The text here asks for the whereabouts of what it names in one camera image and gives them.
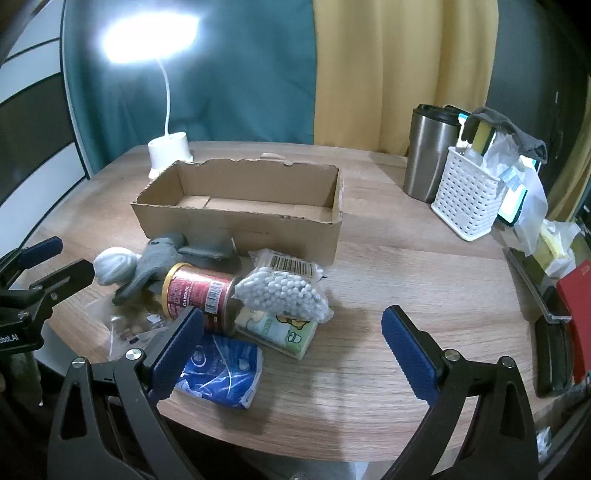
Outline white yarn ball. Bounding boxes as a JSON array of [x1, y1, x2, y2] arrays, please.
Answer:
[[93, 248, 141, 286]]

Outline crumpled clear plastic wrapper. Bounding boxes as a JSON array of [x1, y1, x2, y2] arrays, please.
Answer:
[[517, 219, 581, 277]]

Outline white plastic bag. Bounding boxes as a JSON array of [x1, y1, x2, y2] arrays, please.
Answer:
[[480, 131, 549, 241]]

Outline green cartoon tissue pack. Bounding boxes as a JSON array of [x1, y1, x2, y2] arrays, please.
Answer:
[[235, 307, 320, 361]]

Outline dark grey cloth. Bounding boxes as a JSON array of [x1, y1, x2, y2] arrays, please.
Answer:
[[468, 107, 549, 162]]

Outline yellow curtain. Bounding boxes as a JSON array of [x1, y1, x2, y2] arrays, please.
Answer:
[[311, 0, 502, 155]]

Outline clear plastic snack bag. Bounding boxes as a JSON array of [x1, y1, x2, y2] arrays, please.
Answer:
[[88, 295, 174, 361]]

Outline grey knit glove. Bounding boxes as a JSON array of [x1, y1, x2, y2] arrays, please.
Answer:
[[113, 232, 241, 306]]

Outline white desk lamp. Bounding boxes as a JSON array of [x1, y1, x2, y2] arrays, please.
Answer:
[[99, 0, 204, 180]]

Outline teal curtain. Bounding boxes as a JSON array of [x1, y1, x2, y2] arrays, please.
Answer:
[[62, 0, 319, 171]]

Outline small clear plastic bag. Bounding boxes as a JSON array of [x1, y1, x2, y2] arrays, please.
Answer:
[[537, 427, 553, 463]]

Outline stainless steel tumbler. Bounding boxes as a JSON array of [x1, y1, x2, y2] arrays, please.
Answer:
[[403, 104, 462, 202]]

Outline black tray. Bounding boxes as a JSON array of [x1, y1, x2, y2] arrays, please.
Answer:
[[503, 247, 573, 324]]

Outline red box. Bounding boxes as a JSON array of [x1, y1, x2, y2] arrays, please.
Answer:
[[556, 261, 591, 384]]

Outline brown cardboard box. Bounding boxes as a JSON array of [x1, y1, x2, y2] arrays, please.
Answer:
[[130, 158, 345, 267]]

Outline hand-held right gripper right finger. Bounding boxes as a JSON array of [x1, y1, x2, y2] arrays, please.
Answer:
[[381, 305, 541, 480]]

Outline yellow sponge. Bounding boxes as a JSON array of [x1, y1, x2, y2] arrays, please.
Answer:
[[464, 117, 497, 155]]

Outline bag of white beads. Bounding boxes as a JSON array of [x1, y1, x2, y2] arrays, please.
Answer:
[[234, 249, 334, 324]]

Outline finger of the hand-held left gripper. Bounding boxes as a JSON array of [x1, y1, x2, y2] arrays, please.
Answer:
[[0, 236, 64, 287], [28, 258, 96, 315]]

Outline blue tissue pack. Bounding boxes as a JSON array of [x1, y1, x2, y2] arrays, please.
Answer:
[[174, 333, 264, 409]]

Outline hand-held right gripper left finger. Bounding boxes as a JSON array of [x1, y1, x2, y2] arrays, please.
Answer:
[[46, 307, 206, 480]]

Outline red label can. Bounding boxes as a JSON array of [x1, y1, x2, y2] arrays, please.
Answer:
[[161, 262, 243, 334]]

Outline white plastic basket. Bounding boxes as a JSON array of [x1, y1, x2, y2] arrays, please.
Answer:
[[431, 147, 504, 243]]

